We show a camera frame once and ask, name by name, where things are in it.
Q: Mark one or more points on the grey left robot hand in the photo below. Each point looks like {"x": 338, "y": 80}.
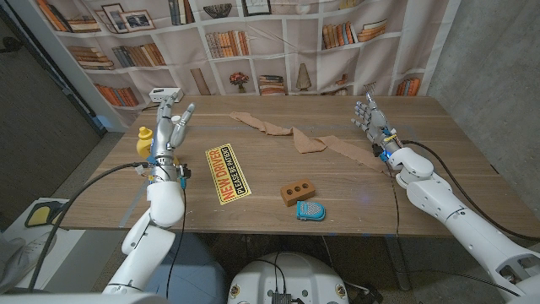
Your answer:
{"x": 162, "y": 139}

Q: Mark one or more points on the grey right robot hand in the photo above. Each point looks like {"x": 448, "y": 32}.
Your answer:
{"x": 375, "y": 124}

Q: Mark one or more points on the yellow mustard bottle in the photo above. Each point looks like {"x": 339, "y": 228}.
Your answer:
{"x": 144, "y": 141}

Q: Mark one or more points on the tan adhesive wrap strip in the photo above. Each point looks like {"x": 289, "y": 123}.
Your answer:
{"x": 308, "y": 143}

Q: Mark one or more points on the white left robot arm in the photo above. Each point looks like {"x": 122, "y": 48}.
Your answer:
{"x": 147, "y": 245}

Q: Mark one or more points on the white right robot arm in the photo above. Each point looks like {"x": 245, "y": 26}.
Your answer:
{"x": 464, "y": 224}

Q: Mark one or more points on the small clear bottle white cap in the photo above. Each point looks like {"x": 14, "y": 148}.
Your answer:
{"x": 177, "y": 118}

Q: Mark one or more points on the brown block with three holes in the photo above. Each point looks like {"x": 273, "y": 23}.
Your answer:
{"x": 297, "y": 192}

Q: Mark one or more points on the white power strip box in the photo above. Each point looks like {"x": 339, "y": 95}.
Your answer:
{"x": 158, "y": 93}

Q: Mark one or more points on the yellow new driver sign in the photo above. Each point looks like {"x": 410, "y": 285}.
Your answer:
{"x": 228, "y": 173}

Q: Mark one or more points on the printed bookshelf backdrop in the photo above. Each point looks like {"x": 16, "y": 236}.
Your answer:
{"x": 270, "y": 63}

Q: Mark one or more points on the grey table leg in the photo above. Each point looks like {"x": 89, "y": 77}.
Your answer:
{"x": 398, "y": 262}

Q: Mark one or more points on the blue object under table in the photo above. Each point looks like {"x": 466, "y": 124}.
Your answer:
{"x": 198, "y": 274}

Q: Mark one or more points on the yellow and black floor pad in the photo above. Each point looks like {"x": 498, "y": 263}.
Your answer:
{"x": 40, "y": 213}

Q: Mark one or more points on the white floor board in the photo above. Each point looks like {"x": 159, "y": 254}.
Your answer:
{"x": 63, "y": 253}

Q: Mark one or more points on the black device on floor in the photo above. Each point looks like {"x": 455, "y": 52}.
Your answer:
{"x": 365, "y": 295}

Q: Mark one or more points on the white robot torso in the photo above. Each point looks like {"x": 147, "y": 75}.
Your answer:
{"x": 291, "y": 276}

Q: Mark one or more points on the white shoe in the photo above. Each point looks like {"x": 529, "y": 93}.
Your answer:
{"x": 25, "y": 262}

